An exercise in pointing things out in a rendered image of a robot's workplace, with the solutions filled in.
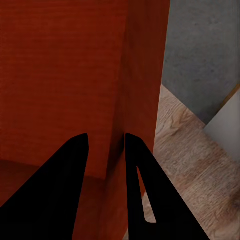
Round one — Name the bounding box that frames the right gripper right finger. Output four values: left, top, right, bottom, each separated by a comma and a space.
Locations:
125, 133, 210, 240

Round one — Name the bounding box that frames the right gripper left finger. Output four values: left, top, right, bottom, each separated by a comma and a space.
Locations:
0, 133, 89, 240

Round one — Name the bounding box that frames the storage box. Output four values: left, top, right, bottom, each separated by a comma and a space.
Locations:
0, 0, 171, 240

